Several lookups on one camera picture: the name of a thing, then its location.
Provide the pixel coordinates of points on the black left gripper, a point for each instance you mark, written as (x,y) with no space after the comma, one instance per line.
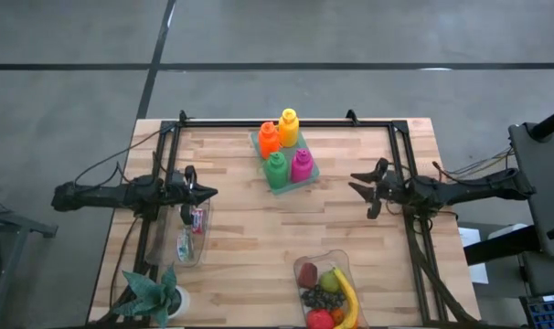
(176,195)

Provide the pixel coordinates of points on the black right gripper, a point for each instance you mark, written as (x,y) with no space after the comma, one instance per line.
(389,188)

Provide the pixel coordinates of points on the red labelled tin can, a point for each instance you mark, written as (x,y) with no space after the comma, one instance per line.
(198,221)

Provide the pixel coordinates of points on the white lidded tin can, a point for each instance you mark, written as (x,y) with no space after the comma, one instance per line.
(184,237)

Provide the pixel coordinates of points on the pink plastic squeeze bottle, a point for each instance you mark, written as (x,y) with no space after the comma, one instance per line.
(301,166)

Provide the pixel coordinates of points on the green plastic squeeze bottle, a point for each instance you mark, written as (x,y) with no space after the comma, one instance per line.
(277,171)

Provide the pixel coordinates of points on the yellow plastic squeeze bottle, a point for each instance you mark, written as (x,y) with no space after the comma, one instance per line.
(289,130)

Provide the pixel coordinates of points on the orange plastic squeeze bottle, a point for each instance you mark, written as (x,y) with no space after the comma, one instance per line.
(269,141)

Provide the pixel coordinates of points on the clear plastic bin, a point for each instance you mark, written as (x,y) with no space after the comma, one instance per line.
(167,247)
(304,257)

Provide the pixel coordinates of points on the green toy pear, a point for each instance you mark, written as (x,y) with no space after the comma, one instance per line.
(329,282)

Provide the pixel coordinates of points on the dark red toy onion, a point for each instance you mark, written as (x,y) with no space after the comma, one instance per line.
(308,275)

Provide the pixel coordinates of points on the yellow toy banana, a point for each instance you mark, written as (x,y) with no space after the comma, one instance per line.
(350,299)

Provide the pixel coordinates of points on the dark purple toy grapes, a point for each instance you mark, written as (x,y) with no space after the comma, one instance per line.
(322,298)

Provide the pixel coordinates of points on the orange tomato cluster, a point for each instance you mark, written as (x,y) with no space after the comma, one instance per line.
(337,316)

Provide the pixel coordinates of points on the red toy apple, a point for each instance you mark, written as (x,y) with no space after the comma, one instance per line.
(320,320)

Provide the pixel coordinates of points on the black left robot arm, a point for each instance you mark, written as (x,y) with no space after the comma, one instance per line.
(99,196)

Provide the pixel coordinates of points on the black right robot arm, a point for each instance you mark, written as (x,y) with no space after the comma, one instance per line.
(478,187)

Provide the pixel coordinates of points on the teal translucent plastic tray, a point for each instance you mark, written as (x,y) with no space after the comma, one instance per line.
(258,155)

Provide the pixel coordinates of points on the green plant in white pot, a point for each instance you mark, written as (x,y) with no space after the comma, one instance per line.
(151,297)

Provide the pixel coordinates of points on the white paper sheet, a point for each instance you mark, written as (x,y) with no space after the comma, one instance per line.
(472,256)

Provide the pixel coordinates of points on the gray metal stand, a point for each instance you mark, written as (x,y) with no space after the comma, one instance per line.
(12,228)

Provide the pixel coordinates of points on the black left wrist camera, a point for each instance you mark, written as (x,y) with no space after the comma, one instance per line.
(176,179)

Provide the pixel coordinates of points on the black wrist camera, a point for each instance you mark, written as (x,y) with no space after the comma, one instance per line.
(416,189)
(176,179)

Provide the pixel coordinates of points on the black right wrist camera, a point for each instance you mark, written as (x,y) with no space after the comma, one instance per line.
(416,189)

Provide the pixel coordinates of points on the black aluminium rig frame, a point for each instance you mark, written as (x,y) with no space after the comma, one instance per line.
(258,123)

